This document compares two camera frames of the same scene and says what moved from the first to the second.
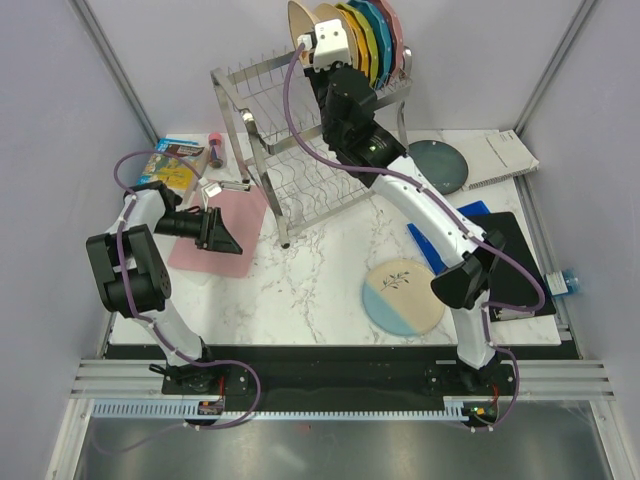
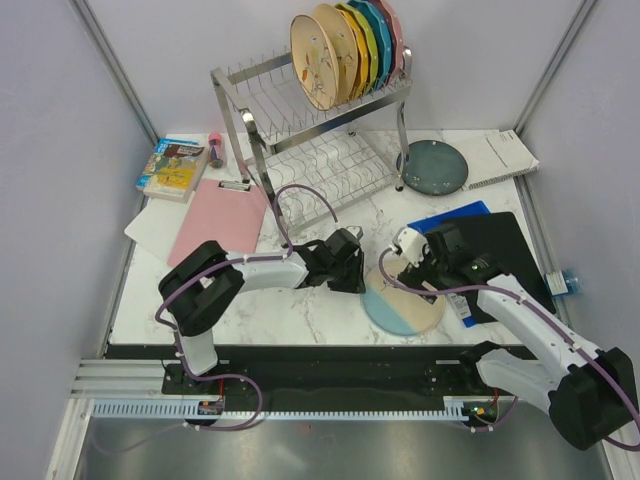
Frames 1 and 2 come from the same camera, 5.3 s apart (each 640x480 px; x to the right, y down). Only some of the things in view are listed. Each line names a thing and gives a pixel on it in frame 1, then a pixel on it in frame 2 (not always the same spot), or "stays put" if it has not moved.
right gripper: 316,76 → 413,275
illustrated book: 172,171 stays put
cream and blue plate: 398,298 stays put
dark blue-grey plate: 440,164 stays put
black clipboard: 509,281 stays put
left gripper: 213,233 → 354,284
